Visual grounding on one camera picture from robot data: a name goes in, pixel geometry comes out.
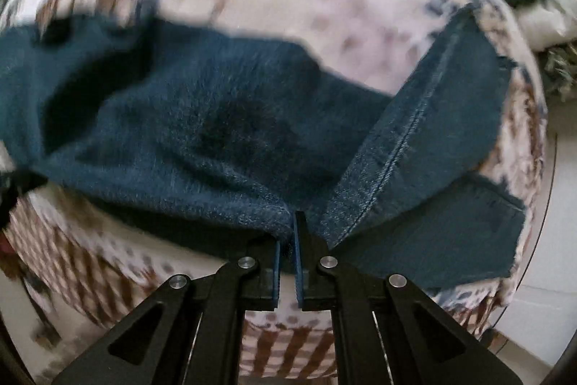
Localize white pillow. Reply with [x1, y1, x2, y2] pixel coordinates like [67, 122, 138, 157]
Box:
[516, 0, 577, 53]

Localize dark blue denim pants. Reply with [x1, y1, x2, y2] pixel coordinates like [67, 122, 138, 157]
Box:
[1, 8, 525, 289]

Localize floral cream fleece blanket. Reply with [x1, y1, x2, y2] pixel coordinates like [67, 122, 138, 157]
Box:
[1, 0, 547, 384]

